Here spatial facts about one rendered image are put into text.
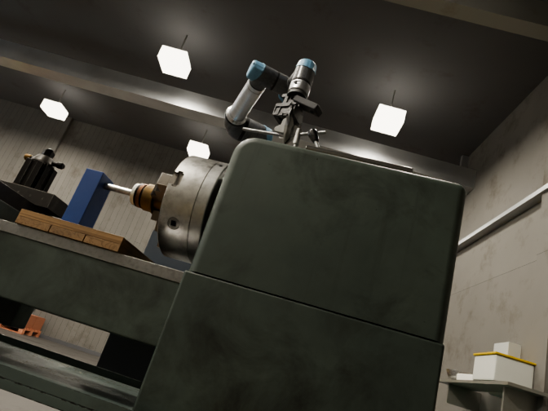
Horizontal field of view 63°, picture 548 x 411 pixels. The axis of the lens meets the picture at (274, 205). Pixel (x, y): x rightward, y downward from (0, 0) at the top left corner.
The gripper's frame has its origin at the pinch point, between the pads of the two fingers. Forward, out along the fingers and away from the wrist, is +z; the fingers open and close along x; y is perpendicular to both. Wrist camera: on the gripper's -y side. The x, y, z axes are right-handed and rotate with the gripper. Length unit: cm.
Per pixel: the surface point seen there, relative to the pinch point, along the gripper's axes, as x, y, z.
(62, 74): -226, 677, -365
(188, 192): 24.8, 8.1, 36.5
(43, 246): 36, 37, 60
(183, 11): -207, 409, -438
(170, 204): 25.3, 12.3, 40.5
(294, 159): 21.4, -18.6, 23.9
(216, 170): 21.6, 4.7, 27.3
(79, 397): 34, 5, 89
